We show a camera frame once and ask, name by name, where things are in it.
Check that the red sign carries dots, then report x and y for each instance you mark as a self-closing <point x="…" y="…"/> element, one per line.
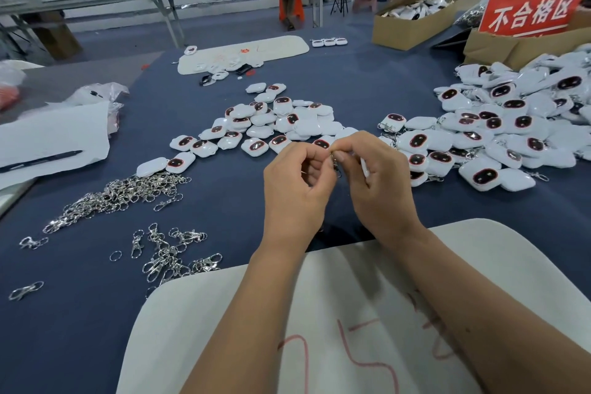
<point x="534" y="9"/>

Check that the long white foam board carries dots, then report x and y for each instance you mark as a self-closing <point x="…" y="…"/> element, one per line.
<point x="282" y="47"/>

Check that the person's right forearm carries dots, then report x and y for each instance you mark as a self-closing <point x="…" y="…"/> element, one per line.
<point x="494" y="311"/>

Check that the orange bag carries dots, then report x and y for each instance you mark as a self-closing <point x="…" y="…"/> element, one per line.
<point x="7" y="98"/>

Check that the flat brown cardboard box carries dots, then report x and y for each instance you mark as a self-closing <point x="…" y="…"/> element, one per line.
<point x="499" y="49"/>

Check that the person's left hand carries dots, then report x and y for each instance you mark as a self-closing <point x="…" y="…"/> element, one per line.
<point x="295" y="195"/>

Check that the person's left forearm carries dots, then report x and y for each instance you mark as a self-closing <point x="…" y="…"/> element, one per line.
<point x="235" y="329"/>

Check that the white plastic bag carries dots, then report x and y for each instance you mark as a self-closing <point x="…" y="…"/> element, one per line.
<point x="17" y="69"/>

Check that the person's right hand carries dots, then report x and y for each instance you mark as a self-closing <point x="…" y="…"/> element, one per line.
<point x="388" y="184"/>

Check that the small white plastic part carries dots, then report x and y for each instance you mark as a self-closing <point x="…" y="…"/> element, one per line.
<point x="318" y="43"/>
<point x="330" y="42"/>
<point x="342" y="42"/>

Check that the red plastic stool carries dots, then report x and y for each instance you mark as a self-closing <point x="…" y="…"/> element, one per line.
<point x="292" y="10"/>

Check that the white foam board red marks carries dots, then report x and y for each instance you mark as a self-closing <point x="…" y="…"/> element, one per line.
<point x="369" y="311"/>

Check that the open cardboard box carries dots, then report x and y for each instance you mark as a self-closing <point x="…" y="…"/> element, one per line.
<point x="406" y="34"/>

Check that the black pen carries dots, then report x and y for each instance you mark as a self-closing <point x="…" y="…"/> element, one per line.
<point x="39" y="162"/>

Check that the white paper sheet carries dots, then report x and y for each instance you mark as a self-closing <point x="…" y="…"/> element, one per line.
<point x="48" y="138"/>

